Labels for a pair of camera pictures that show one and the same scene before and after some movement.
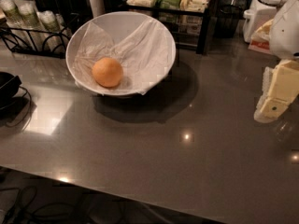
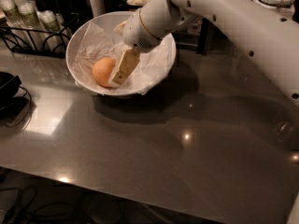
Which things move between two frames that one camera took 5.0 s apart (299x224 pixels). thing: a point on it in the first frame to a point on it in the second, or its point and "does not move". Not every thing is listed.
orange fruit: x=107 y=72 does not move
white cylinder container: x=96 y=1 does not move
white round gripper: x=286 y=32 to x=135 y=32
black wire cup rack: x=38 y=43 does not move
